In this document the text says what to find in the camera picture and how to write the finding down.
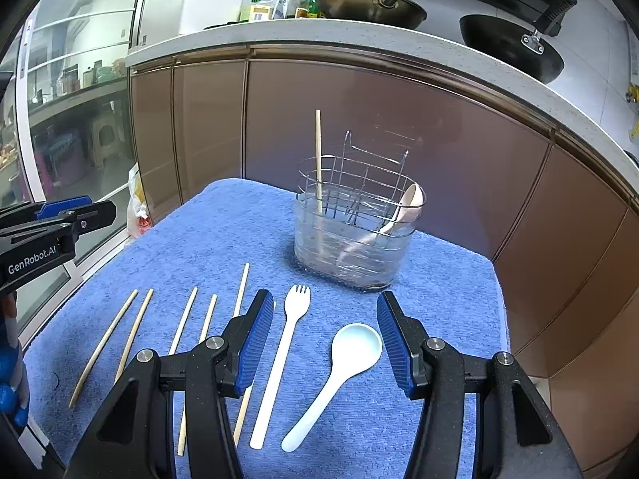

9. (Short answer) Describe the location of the plastic bag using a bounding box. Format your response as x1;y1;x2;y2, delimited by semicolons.
126;162;155;238

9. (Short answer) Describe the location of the white stone kitchen counter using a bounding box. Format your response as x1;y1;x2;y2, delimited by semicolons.
125;16;639;195

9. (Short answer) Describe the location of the yellow gas valve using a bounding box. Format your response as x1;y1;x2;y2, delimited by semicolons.
624;82;639;138

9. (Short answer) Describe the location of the black frying pan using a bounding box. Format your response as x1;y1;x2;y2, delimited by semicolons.
458;0;579;85

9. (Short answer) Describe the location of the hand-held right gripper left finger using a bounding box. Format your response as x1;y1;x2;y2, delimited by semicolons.
62;288;275;479

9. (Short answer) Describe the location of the white plastic spoon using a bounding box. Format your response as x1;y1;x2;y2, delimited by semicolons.
281;323;384;453

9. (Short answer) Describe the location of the brown base cabinet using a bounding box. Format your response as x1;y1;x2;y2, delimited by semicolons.
129;45;639;479

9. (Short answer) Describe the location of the clear glass beaker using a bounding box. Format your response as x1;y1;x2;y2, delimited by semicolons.
294;130;417;291

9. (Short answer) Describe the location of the wooden chopstick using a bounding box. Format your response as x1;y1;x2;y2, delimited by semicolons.
114;288;155;385
168;287;199;356
314;109;330;265
68;289;139;410
232;262;255;447
176;293;219;457

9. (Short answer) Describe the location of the pale plastic stool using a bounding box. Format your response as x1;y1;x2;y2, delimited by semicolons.
87;112;128;168

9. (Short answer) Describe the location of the white framed glass door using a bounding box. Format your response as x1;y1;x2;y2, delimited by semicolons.
0;0;151;340

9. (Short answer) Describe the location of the person's left hand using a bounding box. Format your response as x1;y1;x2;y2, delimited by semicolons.
0;289;32;427

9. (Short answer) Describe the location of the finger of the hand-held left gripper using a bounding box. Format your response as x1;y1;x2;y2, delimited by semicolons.
0;201;117;260
0;197;95;231

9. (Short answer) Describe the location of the beige plastic spoon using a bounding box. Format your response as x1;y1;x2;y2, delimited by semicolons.
339;182;427;267

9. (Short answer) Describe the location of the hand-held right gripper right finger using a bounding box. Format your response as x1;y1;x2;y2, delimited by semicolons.
376;291;585;479

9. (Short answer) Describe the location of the white plastic fork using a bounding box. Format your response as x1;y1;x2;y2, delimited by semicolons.
250;284;312;451

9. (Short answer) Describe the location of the blue towel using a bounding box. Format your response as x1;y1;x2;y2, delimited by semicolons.
22;178;510;479

